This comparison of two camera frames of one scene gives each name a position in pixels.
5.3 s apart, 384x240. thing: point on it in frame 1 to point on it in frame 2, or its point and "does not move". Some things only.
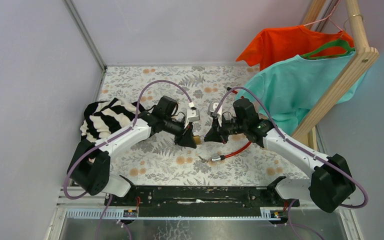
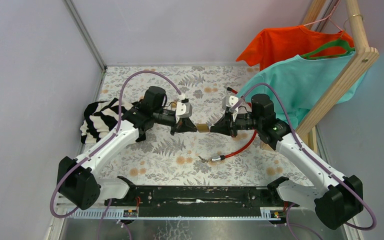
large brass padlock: (198, 139) to (203, 127)
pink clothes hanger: (329, 17) does not move
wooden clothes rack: (367, 55) does not move
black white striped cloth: (103, 119) does not move
